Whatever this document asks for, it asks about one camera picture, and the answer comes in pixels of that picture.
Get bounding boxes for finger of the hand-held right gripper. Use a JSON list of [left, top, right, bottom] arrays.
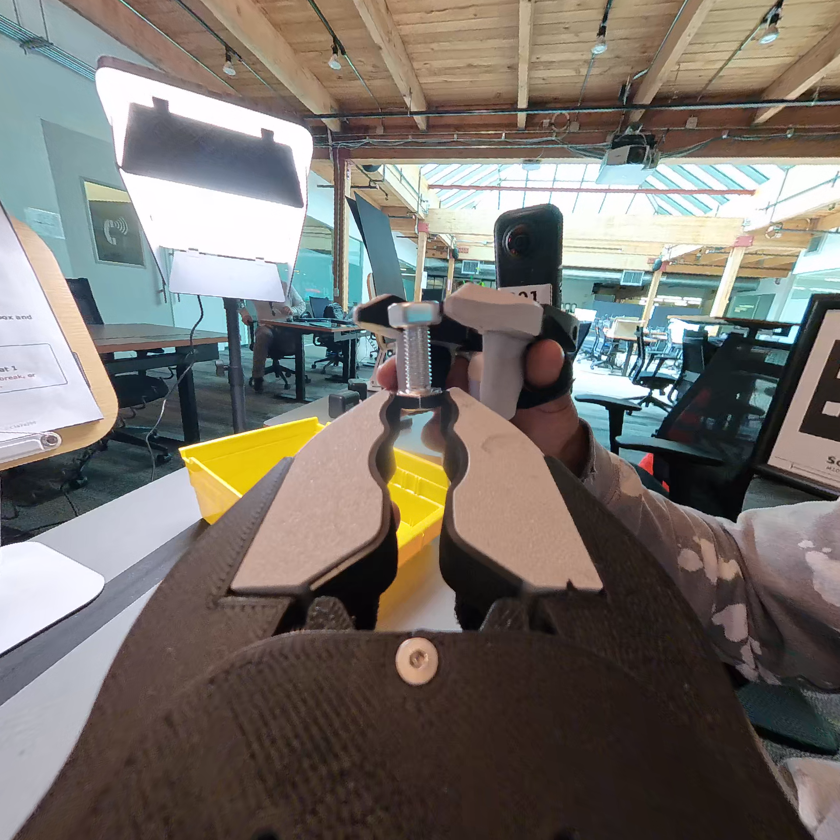
[[353, 294, 395, 329], [445, 282, 546, 337]]

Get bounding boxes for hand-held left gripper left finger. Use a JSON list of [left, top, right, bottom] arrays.
[[230, 391, 399, 624]]

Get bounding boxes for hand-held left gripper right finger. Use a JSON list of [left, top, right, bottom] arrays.
[[438, 388, 605, 624]]

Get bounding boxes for silver hex bolt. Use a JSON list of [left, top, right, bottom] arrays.
[[395, 327, 444, 411]]

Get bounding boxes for yellow storage bin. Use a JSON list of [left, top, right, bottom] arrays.
[[179, 416, 454, 631]]

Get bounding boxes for person's right forearm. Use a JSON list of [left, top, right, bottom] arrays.
[[577, 420, 840, 690]]

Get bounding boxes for person's right hand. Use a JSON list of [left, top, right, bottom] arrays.
[[376, 340, 593, 476]]

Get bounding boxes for black panel wooden stand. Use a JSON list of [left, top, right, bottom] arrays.
[[346, 193, 408, 303]]

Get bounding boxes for office desk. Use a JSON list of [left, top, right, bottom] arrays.
[[262, 318, 368, 401], [88, 323, 229, 444]]

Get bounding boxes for ceiling projector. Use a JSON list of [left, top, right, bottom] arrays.
[[596, 131, 660, 186]]

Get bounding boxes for black light stand pole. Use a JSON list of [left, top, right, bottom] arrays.
[[223, 298, 253, 434]]

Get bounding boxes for bright studio light panel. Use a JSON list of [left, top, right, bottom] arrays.
[[95, 56, 315, 303]]

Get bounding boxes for black office chair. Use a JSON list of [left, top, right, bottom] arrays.
[[576, 315, 802, 519]]

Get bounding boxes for beige panel stand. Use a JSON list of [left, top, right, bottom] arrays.
[[0, 200, 119, 472]]

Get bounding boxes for grey phone sign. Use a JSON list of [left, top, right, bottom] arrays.
[[82, 177, 147, 266]]

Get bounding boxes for white stand base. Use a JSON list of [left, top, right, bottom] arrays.
[[0, 541, 106, 657]]

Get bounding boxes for framed marker poster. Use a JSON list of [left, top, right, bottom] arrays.
[[755, 293, 840, 500]]

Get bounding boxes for printed instruction sheet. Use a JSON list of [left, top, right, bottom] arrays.
[[0, 203, 105, 434]]

